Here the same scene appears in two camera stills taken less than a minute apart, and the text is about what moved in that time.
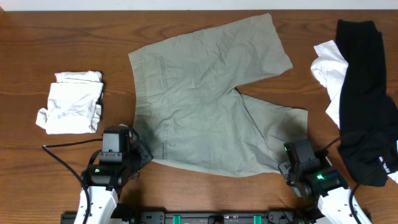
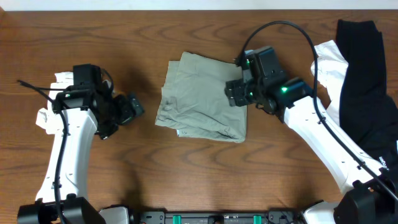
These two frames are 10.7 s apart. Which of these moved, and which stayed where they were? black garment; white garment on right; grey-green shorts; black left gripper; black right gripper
Moved: black right gripper; black left gripper; grey-green shorts
Stayed: black garment; white garment on right
